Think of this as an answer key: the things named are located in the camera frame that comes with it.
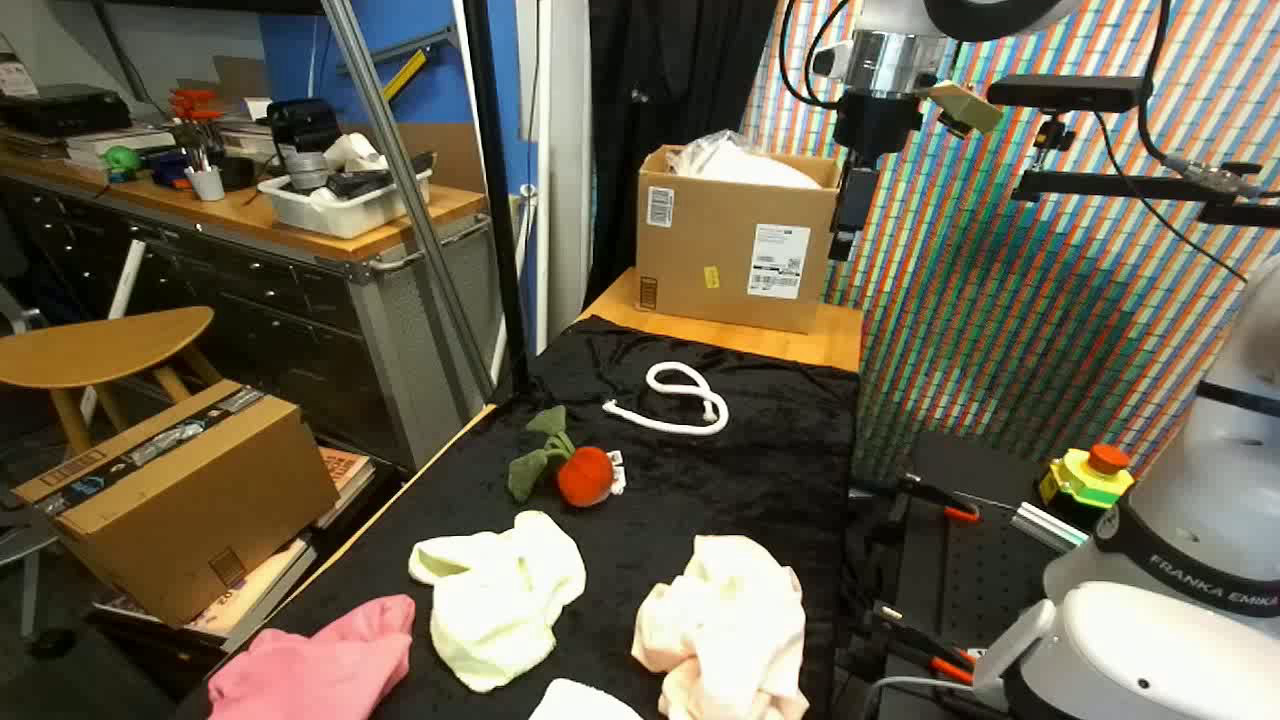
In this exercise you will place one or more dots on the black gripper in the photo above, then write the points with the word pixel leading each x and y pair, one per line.
pixel 876 125

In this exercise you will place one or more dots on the peach t-shirt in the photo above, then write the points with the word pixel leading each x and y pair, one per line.
pixel 721 626

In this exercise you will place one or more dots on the pale green t-shirt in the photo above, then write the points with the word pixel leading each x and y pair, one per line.
pixel 500 607

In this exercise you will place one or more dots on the white towel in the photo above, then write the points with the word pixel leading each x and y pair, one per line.
pixel 583 705

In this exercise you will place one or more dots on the pink t-shirt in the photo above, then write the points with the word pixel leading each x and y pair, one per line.
pixel 322 667

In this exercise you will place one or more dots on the red toy radish green leaves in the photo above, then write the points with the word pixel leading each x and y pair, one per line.
pixel 587 477

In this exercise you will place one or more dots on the grey workbench with wooden top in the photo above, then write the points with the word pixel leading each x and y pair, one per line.
pixel 402 333

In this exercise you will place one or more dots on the white plastic bag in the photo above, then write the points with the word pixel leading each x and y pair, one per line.
pixel 733 160

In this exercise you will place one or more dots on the wooden board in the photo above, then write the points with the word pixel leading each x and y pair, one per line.
pixel 815 346

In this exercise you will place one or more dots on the cardboard box with white label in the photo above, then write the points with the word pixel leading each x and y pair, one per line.
pixel 704 241

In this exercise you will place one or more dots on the black curtain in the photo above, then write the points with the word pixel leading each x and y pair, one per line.
pixel 667 83

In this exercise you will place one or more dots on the black table cloth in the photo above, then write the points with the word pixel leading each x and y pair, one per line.
pixel 744 492

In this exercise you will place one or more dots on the black vertical pole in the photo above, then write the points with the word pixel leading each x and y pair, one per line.
pixel 499 201

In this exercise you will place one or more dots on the yellow red emergency stop button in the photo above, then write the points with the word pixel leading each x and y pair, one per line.
pixel 1087 481

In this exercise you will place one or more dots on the silver metal pole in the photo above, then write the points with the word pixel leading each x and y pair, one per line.
pixel 402 184

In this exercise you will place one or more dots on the yellow black tool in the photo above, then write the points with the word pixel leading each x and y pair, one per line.
pixel 405 77

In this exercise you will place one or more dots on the white plastic tray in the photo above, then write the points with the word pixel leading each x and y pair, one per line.
pixel 335 213

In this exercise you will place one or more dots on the blue panel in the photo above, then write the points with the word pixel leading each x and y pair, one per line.
pixel 335 60

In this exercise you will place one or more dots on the black round device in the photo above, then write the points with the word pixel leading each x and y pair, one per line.
pixel 306 133

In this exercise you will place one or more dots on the red-cover book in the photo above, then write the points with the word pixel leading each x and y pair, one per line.
pixel 347 481

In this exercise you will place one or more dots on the white cup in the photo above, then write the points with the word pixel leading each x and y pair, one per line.
pixel 206 184

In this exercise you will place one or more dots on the red bench item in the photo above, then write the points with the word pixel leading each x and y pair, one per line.
pixel 195 107

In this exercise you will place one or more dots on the flat book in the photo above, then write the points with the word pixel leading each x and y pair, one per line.
pixel 254 607

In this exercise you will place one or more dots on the green bench item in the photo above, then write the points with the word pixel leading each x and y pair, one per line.
pixel 120 160

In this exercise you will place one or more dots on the cardboard box with black tape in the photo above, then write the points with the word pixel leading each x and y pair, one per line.
pixel 175 522

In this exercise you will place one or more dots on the wooden stool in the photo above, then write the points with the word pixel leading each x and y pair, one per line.
pixel 95 351

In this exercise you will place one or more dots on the black case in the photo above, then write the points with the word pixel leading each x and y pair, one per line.
pixel 63 110

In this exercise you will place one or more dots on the tan wrist camera box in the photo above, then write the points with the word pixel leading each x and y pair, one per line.
pixel 965 107

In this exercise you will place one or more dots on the black bar-shaped camera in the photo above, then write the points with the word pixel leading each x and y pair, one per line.
pixel 1064 90

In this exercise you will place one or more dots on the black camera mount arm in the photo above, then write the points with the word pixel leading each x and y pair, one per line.
pixel 1106 184

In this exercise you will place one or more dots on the silver metal bracket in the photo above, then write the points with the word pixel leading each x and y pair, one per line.
pixel 1045 524

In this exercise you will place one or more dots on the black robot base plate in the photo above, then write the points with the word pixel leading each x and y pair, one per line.
pixel 960 574

